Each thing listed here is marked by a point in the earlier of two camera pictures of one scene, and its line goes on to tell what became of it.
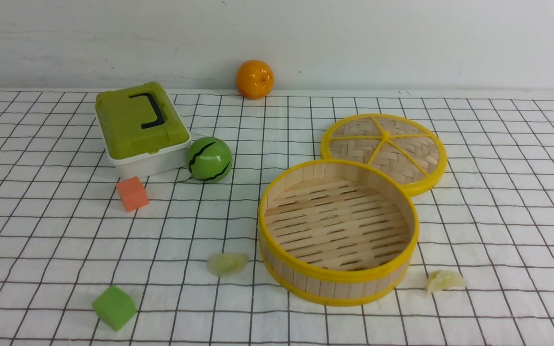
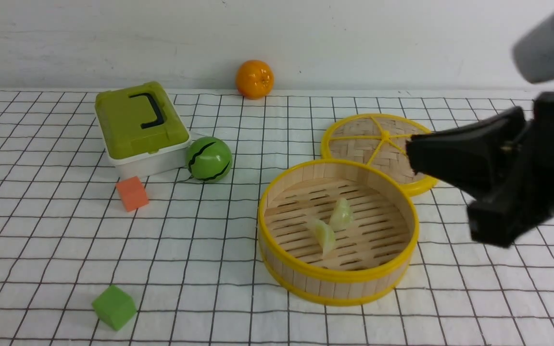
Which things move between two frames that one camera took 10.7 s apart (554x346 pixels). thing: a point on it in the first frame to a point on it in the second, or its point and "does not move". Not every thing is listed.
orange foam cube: [132, 193] does not move
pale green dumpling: [226, 265] to [342, 216]
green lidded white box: [142, 129] does not move
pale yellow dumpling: [441, 280] to [325, 236]
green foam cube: [115, 307] does not move
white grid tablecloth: [48, 237] does not move
